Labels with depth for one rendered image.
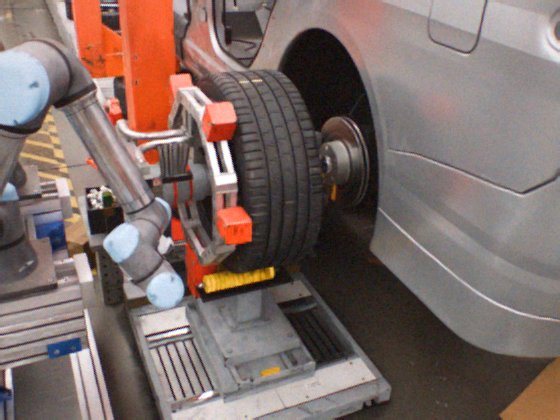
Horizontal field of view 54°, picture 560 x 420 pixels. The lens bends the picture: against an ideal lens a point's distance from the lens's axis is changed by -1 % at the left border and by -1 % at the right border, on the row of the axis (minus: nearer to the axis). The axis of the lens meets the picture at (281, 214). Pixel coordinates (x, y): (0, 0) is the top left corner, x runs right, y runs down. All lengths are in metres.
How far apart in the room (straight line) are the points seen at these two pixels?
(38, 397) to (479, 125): 1.57
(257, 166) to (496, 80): 0.66
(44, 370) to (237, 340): 0.68
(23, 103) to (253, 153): 0.69
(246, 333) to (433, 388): 0.78
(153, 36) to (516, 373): 1.95
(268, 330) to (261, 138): 0.86
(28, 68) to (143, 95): 1.09
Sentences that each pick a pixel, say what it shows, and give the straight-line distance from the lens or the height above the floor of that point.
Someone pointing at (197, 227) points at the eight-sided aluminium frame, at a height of 0.62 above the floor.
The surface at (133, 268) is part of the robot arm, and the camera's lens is 1.17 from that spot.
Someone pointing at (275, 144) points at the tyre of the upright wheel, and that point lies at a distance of 1.56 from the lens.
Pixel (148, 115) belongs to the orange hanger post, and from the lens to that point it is 2.12.
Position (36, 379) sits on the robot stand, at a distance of 2.10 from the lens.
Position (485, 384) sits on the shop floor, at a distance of 2.46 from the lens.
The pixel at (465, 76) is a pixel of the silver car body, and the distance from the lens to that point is 1.27.
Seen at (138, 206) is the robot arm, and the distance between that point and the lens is 1.24.
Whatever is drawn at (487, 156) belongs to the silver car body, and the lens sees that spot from 1.24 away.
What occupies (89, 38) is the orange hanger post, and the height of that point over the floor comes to 0.79.
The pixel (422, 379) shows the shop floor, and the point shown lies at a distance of 2.39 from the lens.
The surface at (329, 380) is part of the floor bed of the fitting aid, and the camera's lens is 2.19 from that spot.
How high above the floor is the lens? 1.66
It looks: 30 degrees down
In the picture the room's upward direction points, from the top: 4 degrees clockwise
